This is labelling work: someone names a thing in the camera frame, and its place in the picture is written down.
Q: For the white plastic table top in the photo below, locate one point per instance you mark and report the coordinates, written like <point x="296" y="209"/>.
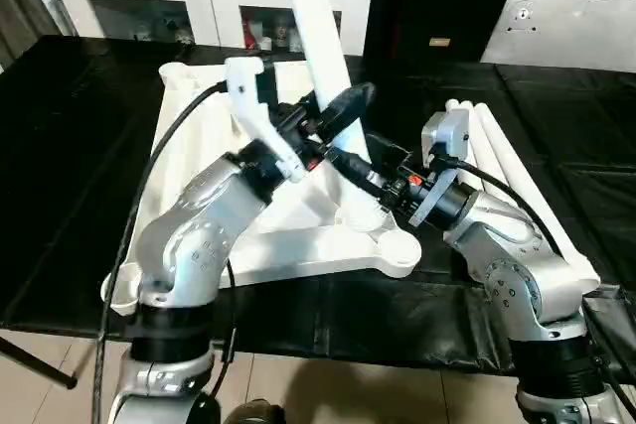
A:
<point x="308" y="250"/>

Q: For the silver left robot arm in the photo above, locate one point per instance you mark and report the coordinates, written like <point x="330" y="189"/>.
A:
<point x="199" y="225"/>

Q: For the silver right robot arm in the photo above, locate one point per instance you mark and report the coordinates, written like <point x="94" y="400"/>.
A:
<point x="517" y="265"/>

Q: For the small white cup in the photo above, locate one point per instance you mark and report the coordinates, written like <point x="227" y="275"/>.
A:
<point x="295" y="42"/>
<point x="267" y="42"/>

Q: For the red packet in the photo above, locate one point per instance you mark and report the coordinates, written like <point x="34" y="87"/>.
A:
<point x="247" y="29"/>

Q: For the small gold label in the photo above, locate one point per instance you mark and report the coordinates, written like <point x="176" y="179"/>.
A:
<point x="439" y="41"/>

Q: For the white chair back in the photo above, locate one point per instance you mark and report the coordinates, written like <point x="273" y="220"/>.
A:
<point x="571" y="32"/>

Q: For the dark robot left foot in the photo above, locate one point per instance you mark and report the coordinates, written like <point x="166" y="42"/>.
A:
<point x="253" y="411"/>

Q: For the black tripod leg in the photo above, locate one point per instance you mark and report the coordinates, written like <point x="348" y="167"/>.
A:
<point x="40" y="362"/>

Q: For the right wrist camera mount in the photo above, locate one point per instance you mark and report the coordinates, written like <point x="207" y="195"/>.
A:
<point x="449" y="133"/>

